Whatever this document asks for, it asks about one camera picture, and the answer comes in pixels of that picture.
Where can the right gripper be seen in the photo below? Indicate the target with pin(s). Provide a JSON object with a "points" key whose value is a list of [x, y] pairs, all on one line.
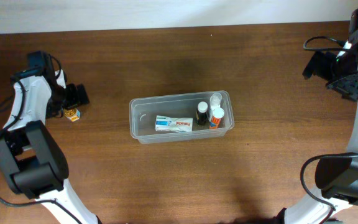
{"points": [[317, 65]]}

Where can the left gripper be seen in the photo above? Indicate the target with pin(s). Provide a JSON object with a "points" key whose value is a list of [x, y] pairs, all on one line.
{"points": [[72, 97]]}

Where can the small gold-lid jar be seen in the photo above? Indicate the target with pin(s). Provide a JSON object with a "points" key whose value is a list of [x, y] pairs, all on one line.
{"points": [[72, 114]]}

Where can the white Panadol medicine box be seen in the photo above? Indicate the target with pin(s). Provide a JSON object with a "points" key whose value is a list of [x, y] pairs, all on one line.
{"points": [[168, 124]]}

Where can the white spray bottle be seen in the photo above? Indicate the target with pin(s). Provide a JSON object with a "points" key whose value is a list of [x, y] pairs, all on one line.
{"points": [[214, 102]]}

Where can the orange tube white cap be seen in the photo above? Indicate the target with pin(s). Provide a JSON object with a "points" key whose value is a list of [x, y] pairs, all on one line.
{"points": [[216, 117]]}

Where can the dark bottle white cap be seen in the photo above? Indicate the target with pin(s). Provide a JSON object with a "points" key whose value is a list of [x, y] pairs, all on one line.
{"points": [[201, 113]]}

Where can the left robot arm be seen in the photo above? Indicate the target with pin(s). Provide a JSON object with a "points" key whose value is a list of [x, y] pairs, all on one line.
{"points": [[31, 161]]}

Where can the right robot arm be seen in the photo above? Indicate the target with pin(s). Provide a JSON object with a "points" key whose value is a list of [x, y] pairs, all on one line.
{"points": [[331, 180]]}

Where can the clear plastic container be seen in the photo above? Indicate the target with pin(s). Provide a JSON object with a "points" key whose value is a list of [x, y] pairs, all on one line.
{"points": [[143, 113]]}

